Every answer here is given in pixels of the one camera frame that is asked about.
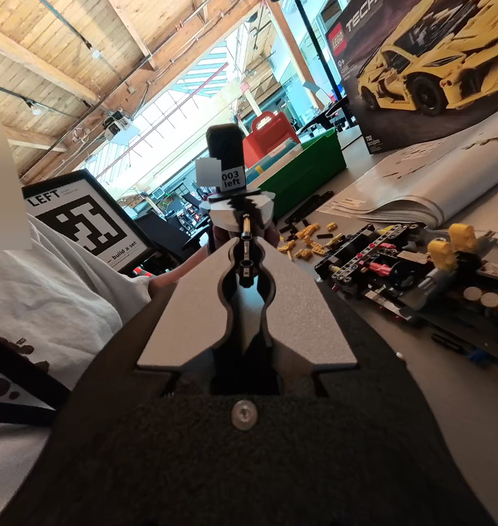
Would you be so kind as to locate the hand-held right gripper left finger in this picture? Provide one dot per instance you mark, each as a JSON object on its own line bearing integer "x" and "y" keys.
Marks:
{"x": 183, "y": 324}

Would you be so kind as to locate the lego car chassis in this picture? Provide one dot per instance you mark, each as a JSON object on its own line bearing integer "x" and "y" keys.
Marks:
{"x": 396, "y": 267}

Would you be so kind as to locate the red plastic box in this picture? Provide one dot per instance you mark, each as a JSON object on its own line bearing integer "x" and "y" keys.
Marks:
{"x": 269, "y": 131}

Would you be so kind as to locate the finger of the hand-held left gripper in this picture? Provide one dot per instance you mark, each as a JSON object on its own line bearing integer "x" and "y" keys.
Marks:
{"x": 262, "y": 211}
{"x": 224, "y": 215}

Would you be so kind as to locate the black lego pin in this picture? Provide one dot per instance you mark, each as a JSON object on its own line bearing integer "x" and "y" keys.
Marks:
{"x": 325, "y": 236}

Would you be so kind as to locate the pile of yellow lego pieces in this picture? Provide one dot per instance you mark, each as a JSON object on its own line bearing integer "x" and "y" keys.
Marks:
{"x": 306, "y": 242}

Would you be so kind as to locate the green plastic bin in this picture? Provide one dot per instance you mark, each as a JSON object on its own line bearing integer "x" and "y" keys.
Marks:
{"x": 310, "y": 172}

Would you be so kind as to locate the black oval lego piece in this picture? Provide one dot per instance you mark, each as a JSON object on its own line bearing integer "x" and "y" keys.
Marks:
{"x": 448, "y": 343}

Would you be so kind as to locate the teal plastic package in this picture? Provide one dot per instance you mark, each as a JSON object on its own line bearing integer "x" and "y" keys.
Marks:
{"x": 279, "y": 154}

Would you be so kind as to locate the person's left hand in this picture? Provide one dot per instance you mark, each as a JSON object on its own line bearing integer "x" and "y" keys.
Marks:
{"x": 272, "y": 237}

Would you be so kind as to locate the stack of black lego beams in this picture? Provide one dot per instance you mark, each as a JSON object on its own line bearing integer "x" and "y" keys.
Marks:
{"x": 308, "y": 207}

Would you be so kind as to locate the ceiling mounted sensor unit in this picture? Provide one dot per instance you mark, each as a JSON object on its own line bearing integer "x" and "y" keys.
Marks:
{"x": 119, "y": 125}

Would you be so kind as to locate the person's left forearm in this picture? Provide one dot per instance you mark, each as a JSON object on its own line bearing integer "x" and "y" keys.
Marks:
{"x": 179, "y": 271}

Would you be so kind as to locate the orange striped object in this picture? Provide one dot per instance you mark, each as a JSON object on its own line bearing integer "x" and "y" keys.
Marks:
{"x": 146, "y": 272}

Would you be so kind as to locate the lego set box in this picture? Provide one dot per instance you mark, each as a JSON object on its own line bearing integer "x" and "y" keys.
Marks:
{"x": 429, "y": 74}

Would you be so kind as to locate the black framed tag sign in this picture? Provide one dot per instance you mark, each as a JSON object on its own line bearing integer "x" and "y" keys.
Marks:
{"x": 84, "y": 222}

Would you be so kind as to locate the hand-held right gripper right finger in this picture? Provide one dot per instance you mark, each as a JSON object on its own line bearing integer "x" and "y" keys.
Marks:
{"x": 310, "y": 324}

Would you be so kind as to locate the blue lego pin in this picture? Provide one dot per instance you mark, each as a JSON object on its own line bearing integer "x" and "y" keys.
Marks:
{"x": 477, "y": 356}

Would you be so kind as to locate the lego instruction booklet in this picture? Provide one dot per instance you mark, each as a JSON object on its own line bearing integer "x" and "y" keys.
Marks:
{"x": 417, "y": 185}

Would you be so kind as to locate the person's torso white t-shirt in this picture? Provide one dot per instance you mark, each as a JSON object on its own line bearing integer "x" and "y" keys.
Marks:
{"x": 47, "y": 296}

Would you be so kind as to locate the yellow lego axle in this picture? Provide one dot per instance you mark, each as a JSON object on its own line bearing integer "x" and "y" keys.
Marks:
{"x": 246, "y": 226}

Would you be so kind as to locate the black lego connector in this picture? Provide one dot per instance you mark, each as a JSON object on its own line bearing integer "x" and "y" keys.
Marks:
{"x": 245, "y": 267}

